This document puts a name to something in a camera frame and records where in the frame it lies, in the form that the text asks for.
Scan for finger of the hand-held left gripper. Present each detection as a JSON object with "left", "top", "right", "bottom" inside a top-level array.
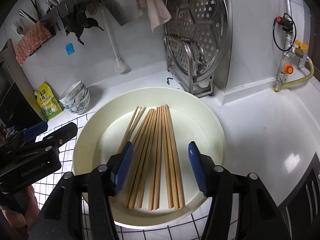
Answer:
[
  {"left": 21, "top": 121, "right": 48, "bottom": 140},
  {"left": 37, "top": 122, "right": 78, "bottom": 147}
]

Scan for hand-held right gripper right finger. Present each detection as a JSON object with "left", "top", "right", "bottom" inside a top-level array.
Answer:
[{"left": 188, "top": 141, "right": 288, "bottom": 240}]

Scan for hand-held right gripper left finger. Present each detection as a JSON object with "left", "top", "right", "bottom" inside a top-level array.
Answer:
[{"left": 37, "top": 141, "right": 134, "bottom": 240}]

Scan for row of wooden chopsticks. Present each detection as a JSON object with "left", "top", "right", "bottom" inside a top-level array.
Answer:
[{"left": 116, "top": 104, "right": 185, "bottom": 210}]

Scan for cream round plate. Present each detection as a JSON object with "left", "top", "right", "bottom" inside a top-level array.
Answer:
[{"left": 72, "top": 87, "right": 227, "bottom": 228}]

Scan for hanging kitchen utensils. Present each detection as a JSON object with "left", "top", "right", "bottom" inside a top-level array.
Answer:
[{"left": 11, "top": 0, "right": 58, "bottom": 35}]

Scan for person's left hand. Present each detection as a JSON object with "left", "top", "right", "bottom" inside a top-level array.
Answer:
[{"left": 0, "top": 185, "right": 40, "bottom": 240}]

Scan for white black grid cloth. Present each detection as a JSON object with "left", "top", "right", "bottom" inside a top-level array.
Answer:
[{"left": 32, "top": 114, "right": 253, "bottom": 240}]

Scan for blue patterned white bowl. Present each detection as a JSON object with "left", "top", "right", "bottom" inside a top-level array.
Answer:
[
  {"left": 66, "top": 95, "right": 90, "bottom": 115},
  {"left": 62, "top": 87, "right": 89, "bottom": 109},
  {"left": 59, "top": 80, "right": 87, "bottom": 103}
]

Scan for yellow green seasoning pouch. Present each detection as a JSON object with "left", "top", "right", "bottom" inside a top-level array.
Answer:
[{"left": 34, "top": 82, "right": 62, "bottom": 120}]

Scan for black range hood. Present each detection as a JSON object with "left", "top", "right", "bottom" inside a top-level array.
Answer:
[{"left": 0, "top": 39, "right": 48, "bottom": 135}]

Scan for white dish brush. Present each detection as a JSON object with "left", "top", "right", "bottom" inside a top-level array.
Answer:
[{"left": 100, "top": 2, "right": 130, "bottom": 73}]

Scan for orange pink waffle cloth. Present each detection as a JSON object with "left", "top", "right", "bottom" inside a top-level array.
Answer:
[{"left": 15, "top": 22, "right": 52, "bottom": 65}]

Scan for stainless steel rack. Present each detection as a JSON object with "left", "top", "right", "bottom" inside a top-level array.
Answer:
[{"left": 162, "top": 34, "right": 216, "bottom": 98}]

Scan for black cabinet front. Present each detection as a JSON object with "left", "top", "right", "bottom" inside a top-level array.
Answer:
[{"left": 279, "top": 152, "right": 320, "bottom": 240}]

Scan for small perforated steamer tray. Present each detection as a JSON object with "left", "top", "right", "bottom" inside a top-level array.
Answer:
[{"left": 166, "top": 40, "right": 200, "bottom": 80}]

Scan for black hanging cloth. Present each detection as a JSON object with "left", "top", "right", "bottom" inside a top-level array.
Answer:
[{"left": 65, "top": 2, "right": 105, "bottom": 45}]

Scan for orange capped gas fitting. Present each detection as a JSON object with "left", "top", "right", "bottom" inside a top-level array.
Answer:
[{"left": 276, "top": 59, "right": 294, "bottom": 85}]

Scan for steel cleaver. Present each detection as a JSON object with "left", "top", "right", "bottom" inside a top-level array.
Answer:
[{"left": 105, "top": 0, "right": 144, "bottom": 27}]

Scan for large perforated steamer tray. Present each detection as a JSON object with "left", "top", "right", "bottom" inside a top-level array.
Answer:
[{"left": 162, "top": 0, "right": 229, "bottom": 85}]

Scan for pink rag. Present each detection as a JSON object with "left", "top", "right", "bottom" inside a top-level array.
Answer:
[{"left": 139, "top": 0, "right": 172, "bottom": 33}]

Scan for red black gas valve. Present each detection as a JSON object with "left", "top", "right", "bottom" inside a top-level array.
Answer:
[{"left": 276, "top": 16, "right": 295, "bottom": 33}]

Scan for metal gas pipe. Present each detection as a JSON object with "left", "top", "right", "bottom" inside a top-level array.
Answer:
[{"left": 282, "top": 0, "right": 293, "bottom": 53}]

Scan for yellow handled brass valve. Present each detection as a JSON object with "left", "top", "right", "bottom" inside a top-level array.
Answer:
[{"left": 294, "top": 39, "right": 308, "bottom": 56}]

